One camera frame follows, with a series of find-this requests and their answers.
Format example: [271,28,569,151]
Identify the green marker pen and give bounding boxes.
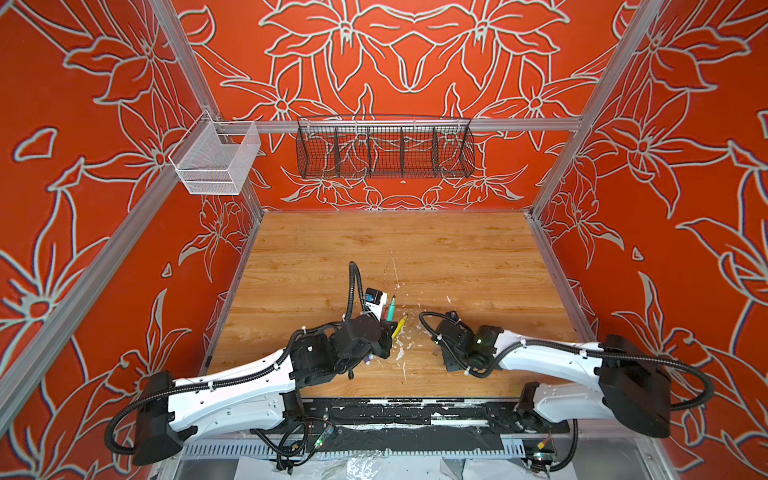
[386,296,396,322]

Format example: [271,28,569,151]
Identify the yellow marker pen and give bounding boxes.
[391,313,408,340]

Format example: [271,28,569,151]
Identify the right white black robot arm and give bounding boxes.
[428,312,671,438]

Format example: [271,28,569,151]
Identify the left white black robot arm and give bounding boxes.
[130,313,397,466]

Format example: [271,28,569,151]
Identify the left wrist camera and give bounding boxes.
[363,287,388,320]

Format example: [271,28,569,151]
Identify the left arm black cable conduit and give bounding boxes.
[103,260,367,457]

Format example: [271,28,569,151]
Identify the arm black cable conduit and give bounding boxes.
[418,310,716,413]
[103,260,367,457]

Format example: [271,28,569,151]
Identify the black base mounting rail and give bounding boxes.
[303,397,571,435]

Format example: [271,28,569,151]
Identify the left base cable bundle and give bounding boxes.
[249,413,335,475]

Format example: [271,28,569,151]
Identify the right base cable connector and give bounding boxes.
[523,419,580,478]

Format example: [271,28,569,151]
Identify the white slotted cable duct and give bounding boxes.
[180,438,526,461]

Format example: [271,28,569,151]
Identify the black wire mesh basket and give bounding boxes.
[296,114,476,180]

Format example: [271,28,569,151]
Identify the white wire mesh basket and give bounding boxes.
[168,110,262,196]

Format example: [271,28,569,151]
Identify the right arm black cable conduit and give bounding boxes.
[418,310,716,413]

